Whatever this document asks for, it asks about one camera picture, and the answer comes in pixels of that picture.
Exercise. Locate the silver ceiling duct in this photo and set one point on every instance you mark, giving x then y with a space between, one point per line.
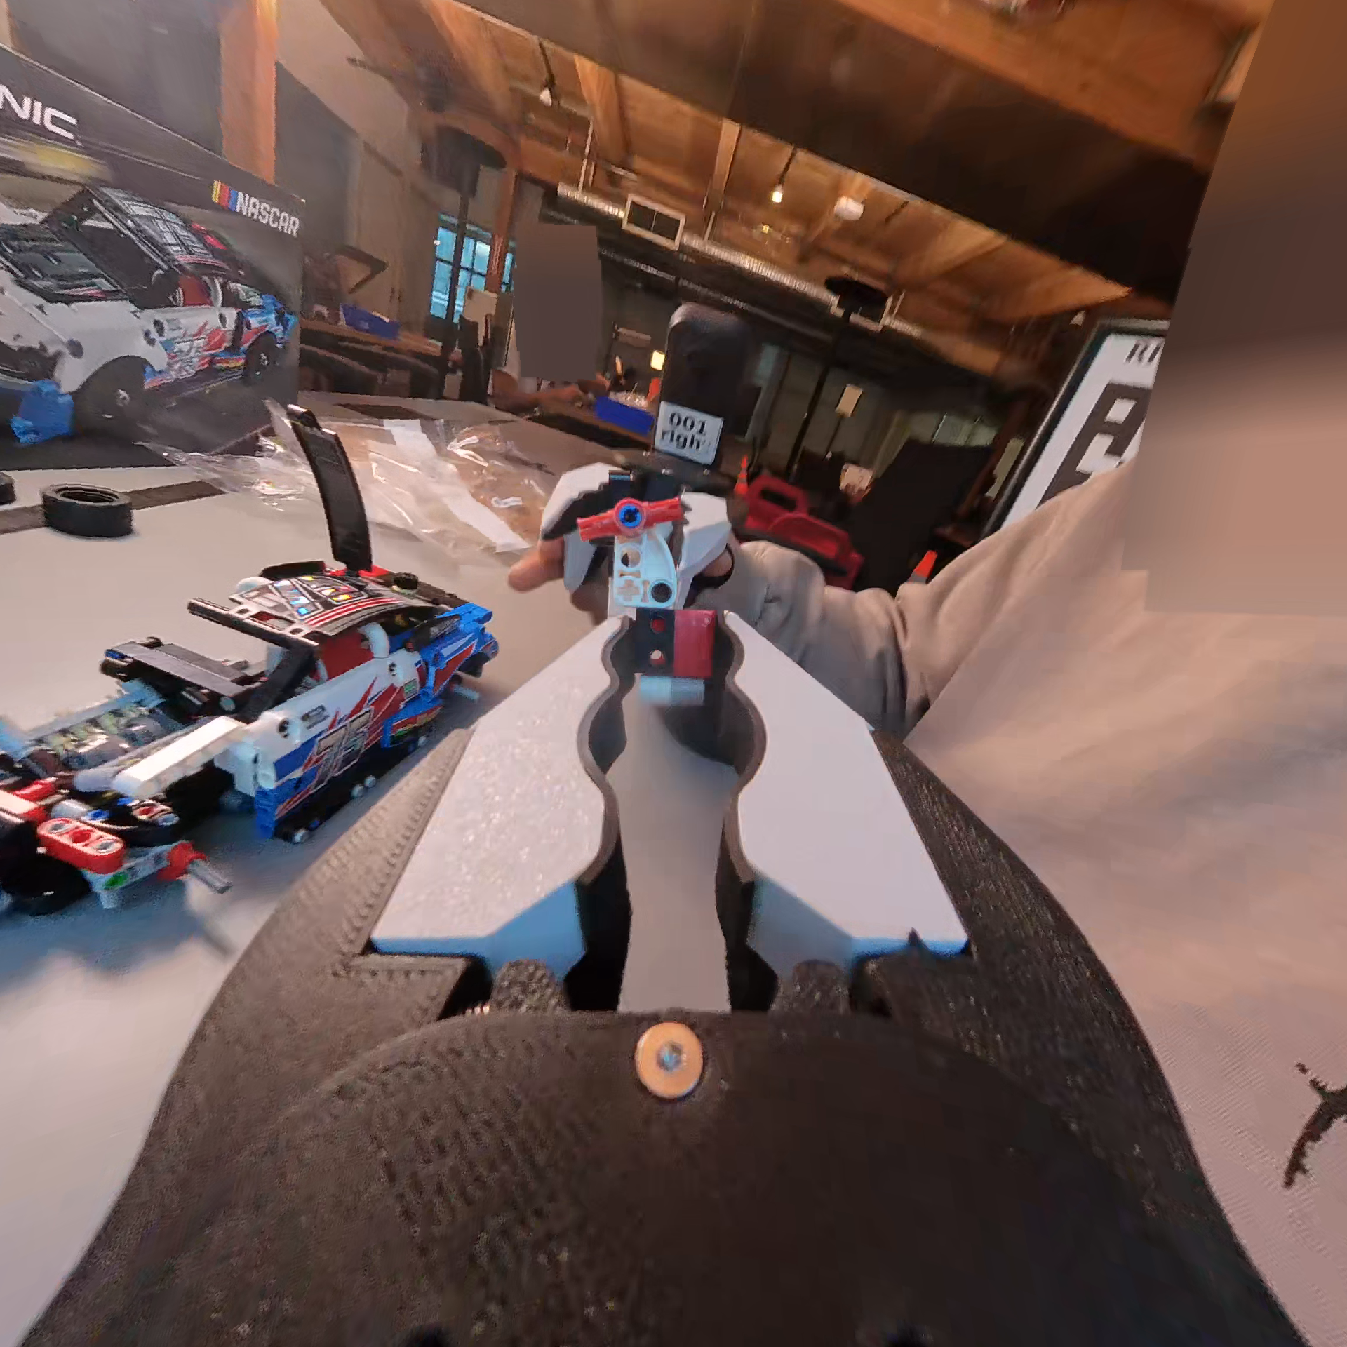
760 261

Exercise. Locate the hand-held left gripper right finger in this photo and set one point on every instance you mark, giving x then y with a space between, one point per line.
841 833

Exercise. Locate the black light stand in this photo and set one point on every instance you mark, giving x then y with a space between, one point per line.
851 316

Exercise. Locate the lego race car model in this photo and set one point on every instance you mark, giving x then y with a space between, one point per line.
318 674

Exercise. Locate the person's right forearm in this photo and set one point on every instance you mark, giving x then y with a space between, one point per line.
841 629

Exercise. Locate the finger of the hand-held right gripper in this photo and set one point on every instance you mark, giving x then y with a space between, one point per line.
581 541
703 543

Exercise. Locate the red lego slope piece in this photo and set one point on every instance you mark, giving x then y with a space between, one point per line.
698 643

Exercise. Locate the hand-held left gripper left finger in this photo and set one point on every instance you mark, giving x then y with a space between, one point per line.
493 833

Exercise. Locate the paned window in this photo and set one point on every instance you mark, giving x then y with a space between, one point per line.
470 261

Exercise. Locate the black partition panel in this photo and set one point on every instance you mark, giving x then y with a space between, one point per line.
929 484

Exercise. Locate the orange traffic cone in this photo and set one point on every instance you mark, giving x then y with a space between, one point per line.
925 566

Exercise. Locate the white duct vent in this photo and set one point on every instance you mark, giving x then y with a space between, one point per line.
654 221

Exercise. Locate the black white marker sign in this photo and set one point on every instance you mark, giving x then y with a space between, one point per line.
1091 421

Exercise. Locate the lego set box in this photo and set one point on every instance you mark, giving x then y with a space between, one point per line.
126 261

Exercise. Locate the person's right hand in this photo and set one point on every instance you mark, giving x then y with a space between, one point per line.
531 572

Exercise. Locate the blue storage bin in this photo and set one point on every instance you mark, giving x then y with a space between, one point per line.
368 325
623 406

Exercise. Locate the clear plastic bag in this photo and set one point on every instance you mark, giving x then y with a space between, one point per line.
420 475

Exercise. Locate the red chair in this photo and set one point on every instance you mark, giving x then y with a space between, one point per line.
800 521

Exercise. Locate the white lego panel assembly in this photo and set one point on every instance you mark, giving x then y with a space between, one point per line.
642 566

